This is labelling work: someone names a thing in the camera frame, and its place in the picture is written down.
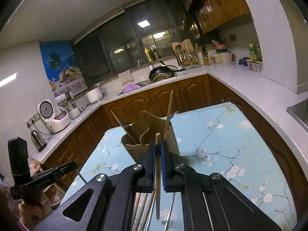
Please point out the pink and white containers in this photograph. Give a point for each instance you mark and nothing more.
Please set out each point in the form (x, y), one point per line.
(222, 56)

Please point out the dish rack with utensils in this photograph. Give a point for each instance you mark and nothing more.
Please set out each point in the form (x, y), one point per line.
(185, 53)

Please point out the light blue floral tablecloth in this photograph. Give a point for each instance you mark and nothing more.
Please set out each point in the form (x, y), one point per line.
(215, 139)

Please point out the steel electric kettle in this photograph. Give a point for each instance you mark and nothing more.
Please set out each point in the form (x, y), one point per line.
(38, 140)

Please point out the steel sink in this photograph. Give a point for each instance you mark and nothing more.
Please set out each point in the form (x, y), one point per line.
(299, 112)

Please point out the person's left hand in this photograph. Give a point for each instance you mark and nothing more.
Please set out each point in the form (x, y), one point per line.
(32, 215)

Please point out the silver metal spoon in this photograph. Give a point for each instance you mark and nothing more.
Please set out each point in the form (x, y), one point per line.
(172, 115)

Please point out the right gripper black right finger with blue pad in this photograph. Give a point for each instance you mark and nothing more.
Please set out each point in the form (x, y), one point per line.
(210, 202)

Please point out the black wok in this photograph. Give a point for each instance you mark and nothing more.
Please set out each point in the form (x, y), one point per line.
(164, 72)

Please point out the silver metal fork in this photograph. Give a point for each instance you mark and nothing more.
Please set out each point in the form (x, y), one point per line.
(127, 128)

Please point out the green drink bottle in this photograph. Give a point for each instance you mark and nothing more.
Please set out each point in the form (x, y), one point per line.
(255, 52)

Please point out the purple plastic basin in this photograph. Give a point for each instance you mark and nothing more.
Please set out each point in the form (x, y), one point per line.
(130, 87)

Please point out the white pot with lid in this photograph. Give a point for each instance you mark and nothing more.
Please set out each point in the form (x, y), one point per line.
(94, 95)

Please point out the dark kitchen window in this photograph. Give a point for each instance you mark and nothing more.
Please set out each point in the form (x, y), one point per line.
(120, 44)

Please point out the wooden base cabinets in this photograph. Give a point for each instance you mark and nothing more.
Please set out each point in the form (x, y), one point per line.
(188, 94)

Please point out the tropical fruit poster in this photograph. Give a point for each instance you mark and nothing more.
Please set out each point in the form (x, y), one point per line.
(62, 69)

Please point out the wooden upper cabinets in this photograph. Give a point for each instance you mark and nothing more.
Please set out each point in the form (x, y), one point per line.
(211, 14)

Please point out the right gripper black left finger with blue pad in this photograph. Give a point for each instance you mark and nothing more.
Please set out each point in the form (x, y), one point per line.
(105, 202)

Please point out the wooden utensil holder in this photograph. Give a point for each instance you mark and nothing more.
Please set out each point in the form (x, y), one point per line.
(145, 128)

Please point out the small white cooker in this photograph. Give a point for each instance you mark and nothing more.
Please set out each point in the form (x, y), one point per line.
(73, 110)

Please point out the white rice cooker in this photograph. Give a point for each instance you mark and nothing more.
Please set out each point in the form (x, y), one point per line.
(56, 118)

